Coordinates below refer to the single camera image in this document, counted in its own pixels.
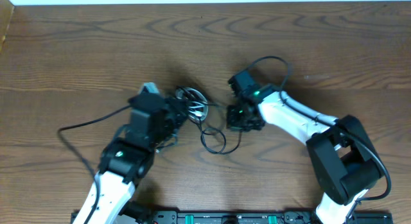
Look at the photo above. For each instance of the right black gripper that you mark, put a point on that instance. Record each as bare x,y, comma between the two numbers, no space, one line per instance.
231,124

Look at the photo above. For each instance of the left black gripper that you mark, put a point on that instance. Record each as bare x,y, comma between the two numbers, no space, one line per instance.
177,105

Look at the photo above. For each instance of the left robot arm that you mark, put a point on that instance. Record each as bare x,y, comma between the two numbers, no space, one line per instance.
129,156

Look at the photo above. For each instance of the wooden board at left edge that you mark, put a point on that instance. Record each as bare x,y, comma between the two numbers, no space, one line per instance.
6,13

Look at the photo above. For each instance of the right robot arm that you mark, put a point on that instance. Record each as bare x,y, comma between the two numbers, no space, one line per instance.
345,162

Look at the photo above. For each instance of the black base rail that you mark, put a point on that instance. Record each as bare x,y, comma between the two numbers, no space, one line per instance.
224,217

